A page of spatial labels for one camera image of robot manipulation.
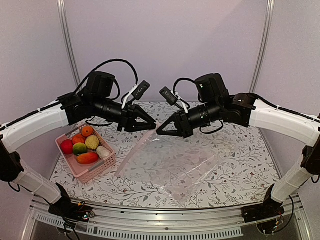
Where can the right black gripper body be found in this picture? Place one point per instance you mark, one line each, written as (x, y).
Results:
(184, 123)

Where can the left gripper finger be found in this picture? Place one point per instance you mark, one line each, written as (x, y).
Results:
(142, 116)
(142, 126)

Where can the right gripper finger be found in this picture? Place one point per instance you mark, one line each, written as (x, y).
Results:
(168, 125)
(173, 133)

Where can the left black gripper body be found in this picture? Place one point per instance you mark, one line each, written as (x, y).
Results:
(126, 116)

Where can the clear zip top bag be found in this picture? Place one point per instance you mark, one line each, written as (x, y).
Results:
(174, 165)

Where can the orange green papaya toy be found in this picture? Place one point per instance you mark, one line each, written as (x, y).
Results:
(87, 131)

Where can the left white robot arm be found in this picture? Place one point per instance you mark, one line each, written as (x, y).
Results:
(92, 101)

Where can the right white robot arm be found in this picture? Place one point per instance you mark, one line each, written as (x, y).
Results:
(251, 110)

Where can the white garlic toy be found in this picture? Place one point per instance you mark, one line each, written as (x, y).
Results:
(102, 152)

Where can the orange red mango toy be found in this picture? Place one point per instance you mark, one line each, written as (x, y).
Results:
(87, 158)

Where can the floral tablecloth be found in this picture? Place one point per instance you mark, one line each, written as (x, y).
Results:
(243, 175)

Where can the red apple toy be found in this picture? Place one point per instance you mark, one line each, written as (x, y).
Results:
(67, 147)

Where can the pink plastic basket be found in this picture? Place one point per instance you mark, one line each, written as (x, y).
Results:
(85, 173)

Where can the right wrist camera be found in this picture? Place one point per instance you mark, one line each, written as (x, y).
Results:
(173, 99)

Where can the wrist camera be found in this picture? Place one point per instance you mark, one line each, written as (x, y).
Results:
(173, 99)
(136, 92)

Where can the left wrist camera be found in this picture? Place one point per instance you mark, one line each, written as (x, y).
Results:
(136, 92)

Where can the front aluminium rail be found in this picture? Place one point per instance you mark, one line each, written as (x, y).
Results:
(117, 222)

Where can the left aluminium frame post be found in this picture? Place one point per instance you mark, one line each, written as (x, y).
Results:
(62, 12)

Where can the aluminium frame post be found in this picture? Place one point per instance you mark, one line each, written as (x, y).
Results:
(270, 4)
(62, 12)

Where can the right aluminium frame post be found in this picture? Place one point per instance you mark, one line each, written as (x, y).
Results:
(270, 4)

